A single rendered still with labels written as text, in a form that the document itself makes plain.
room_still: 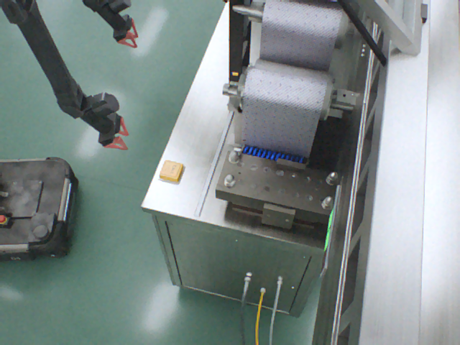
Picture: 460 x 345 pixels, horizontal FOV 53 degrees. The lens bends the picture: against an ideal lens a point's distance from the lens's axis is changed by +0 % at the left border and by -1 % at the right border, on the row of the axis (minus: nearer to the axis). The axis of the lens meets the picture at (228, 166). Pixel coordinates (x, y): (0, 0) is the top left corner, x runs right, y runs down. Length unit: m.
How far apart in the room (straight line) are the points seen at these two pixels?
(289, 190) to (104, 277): 1.33
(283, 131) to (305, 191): 0.21
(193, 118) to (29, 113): 1.66
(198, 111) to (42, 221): 1.02
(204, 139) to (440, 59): 0.86
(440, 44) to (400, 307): 0.88
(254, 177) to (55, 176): 1.37
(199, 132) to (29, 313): 1.33
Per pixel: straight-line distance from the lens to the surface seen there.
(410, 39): 1.01
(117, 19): 1.86
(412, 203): 0.80
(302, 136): 1.48
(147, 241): 2.56
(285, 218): 1.49
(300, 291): 1.96
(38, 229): 2.38
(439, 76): 1.33
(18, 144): 3.14
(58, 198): 2.53
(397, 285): 0.73
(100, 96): 1.44
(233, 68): 1.80
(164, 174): 1.65
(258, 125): 1.48
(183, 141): 1.76
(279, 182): 1.50
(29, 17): 1.24
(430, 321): 0.97
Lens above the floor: 2.31
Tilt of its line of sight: 57 degrees down
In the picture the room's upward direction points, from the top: straight up
